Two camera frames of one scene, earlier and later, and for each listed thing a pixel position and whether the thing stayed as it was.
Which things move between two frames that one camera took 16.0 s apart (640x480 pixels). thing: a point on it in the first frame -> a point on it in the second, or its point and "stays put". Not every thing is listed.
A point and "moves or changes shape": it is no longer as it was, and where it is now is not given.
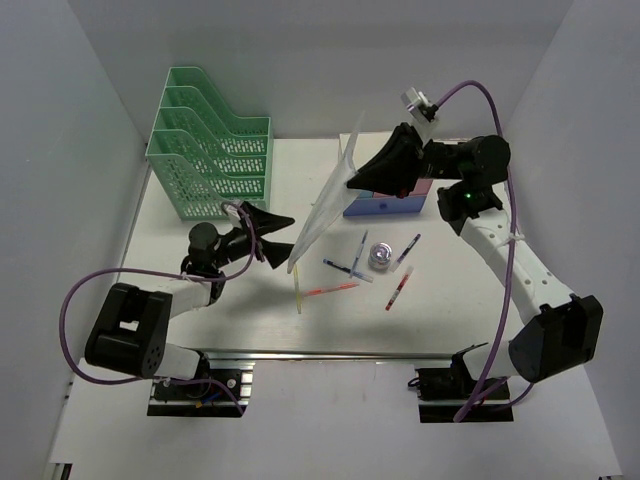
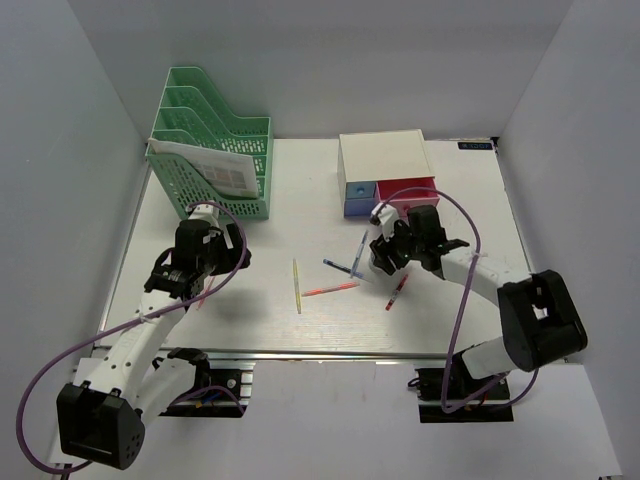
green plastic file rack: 205,157 stays put
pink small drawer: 422,187 moves or changes shape
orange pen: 330,289 stays put
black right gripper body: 439,161 -> 402,248
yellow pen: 297,290 stays put
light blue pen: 359,254 stays put
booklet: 334,198 -> 229,172
